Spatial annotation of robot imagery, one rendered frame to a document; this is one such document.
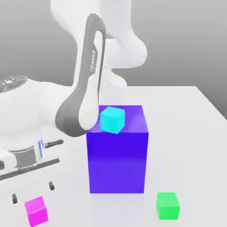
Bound small cyan cube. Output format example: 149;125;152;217
99;106;125;135

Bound small magenta cube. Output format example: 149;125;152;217
24;196;49;227

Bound large blue box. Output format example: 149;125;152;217
86;105;149;194

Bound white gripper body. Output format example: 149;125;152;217
0;158;60;195

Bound small green cube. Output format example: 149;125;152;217
156;192;180;221

